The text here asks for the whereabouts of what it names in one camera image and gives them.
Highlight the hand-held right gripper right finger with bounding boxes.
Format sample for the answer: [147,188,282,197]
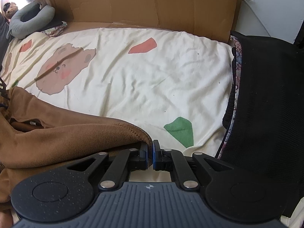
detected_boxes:
[154,140,234,190]

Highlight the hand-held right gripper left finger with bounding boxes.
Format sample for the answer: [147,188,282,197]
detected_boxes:
[67,141,152,190]

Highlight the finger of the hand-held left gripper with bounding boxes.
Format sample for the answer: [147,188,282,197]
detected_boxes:
[0,77,10,100]

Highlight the brown printed t-shirt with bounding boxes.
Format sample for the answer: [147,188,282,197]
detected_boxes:
[0,87,154,219]

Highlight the grey neck pillow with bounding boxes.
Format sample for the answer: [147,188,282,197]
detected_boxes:
[7,4,55,39]

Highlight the brown teddy bear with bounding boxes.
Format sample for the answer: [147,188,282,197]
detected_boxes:
[3,2,19,19]

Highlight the floral folded cloth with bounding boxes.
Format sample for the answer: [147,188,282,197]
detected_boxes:
[41,21,68,38]

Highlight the dark folded cloth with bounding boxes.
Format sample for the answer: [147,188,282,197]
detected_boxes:
[39,20,63,32]

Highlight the cream bear print blanket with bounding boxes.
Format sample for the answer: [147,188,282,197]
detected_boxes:
[0,27,234,181]

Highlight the black folded garment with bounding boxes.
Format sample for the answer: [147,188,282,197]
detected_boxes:
[215,30,304,219]

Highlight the large cardboard sheet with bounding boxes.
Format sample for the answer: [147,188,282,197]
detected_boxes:
[36,0,245,44]

